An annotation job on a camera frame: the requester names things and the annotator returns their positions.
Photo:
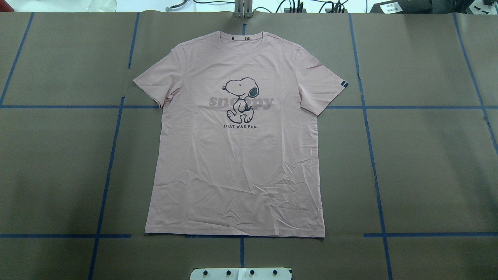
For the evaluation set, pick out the pink Snoopy t-shirt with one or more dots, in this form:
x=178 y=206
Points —
x=238 y=148

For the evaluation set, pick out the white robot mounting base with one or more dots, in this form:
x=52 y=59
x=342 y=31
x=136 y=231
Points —
x=278 y=273

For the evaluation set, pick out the grey USB hub left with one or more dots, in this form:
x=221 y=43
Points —
x=294 y=7

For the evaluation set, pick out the grey usb hub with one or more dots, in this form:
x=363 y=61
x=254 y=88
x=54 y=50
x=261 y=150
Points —
x=337 y=7
x=294 y=7

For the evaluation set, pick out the grey USB hub right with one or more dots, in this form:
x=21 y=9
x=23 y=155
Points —
x=337 y=7

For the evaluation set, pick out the black box with label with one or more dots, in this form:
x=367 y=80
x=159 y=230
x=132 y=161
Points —
x=420 y=7

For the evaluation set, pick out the aluminium frame post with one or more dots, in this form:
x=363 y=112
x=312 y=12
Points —
x=243 y=9

